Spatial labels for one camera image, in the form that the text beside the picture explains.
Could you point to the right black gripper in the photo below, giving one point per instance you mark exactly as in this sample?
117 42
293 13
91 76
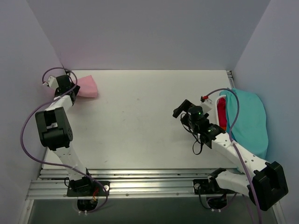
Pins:
181 108

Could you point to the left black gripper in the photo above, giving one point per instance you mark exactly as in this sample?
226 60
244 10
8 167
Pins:
73 92

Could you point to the pink t shirt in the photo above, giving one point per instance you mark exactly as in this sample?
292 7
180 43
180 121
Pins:
87 87

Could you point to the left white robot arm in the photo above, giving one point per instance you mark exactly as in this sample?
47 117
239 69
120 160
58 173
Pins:
56 134

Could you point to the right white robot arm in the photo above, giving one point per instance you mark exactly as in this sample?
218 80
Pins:
263 182

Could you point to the red garment in basket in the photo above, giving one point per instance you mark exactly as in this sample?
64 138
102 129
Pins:
221 110

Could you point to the white laundry basket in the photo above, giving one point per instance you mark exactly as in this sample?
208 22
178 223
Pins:
221 96

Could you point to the teal t shirt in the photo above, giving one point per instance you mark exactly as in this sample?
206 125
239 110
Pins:
245 111

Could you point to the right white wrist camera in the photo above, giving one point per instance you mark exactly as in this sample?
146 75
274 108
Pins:
206 104

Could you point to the aluminium mounting rail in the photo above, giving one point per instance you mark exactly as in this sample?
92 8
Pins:
124 183

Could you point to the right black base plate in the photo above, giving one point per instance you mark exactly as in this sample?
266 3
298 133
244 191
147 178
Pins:
201 186

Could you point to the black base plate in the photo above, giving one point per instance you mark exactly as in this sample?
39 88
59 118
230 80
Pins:
93 190
201 186

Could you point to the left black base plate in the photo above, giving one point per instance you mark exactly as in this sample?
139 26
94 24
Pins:
93 190

